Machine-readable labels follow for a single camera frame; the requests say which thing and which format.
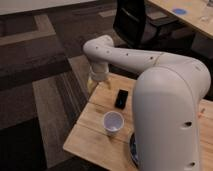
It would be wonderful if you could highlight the long wooden desk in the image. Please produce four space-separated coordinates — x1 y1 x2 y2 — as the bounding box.
148 0 213 39

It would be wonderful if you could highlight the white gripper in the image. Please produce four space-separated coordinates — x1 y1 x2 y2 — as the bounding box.
87 64 111 94

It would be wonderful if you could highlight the blue round disc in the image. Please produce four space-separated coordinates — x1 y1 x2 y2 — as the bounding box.
172 8 187 15

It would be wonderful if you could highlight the clear plastic cup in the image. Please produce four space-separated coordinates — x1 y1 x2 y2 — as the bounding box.
200 7 211 22

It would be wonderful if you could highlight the dark blue plate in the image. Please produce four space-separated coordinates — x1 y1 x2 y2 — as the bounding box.
129 133 138 168

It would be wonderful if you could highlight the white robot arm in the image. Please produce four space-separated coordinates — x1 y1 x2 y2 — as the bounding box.
83 35 211 171

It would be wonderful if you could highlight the small wooden table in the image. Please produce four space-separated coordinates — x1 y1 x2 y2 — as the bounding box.
63 73 213 171

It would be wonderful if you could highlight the white paper cup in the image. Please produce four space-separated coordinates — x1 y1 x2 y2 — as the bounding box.
103 111 124 136

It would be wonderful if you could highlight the black smartphone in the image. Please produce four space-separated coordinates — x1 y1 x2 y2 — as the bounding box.
115 89 128 109

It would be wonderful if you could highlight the black office chair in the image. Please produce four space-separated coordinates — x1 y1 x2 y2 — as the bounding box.
112 0 178 51

